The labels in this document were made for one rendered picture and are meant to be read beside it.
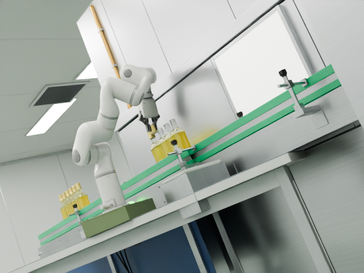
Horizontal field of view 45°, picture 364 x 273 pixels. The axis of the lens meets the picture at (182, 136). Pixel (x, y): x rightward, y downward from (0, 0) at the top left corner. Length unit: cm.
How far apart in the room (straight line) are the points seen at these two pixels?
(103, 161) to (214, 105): 60
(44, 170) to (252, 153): 682
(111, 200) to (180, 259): 48
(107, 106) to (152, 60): 70
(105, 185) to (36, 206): 623
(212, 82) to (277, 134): 54
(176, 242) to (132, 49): 113
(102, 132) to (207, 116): 56
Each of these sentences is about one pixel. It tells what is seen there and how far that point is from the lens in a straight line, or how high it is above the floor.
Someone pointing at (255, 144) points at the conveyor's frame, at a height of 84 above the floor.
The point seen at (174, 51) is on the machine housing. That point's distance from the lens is 232.
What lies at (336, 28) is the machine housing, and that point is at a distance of 136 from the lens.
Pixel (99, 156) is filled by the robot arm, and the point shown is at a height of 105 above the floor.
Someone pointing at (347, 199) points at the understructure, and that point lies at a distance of 184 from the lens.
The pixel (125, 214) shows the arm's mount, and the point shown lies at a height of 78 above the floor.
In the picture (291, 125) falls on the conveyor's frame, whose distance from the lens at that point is 164.
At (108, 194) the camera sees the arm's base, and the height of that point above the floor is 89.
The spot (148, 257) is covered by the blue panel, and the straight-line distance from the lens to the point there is 233.
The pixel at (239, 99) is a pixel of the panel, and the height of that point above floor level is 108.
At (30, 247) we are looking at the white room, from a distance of 791.
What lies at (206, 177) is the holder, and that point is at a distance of 170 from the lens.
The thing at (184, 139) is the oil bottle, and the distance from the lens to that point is 210.
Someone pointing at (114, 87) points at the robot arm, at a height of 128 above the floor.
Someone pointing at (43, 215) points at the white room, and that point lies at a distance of 810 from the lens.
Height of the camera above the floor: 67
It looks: 10 degrees up
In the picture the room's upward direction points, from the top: 22 degrees counter-clockwise
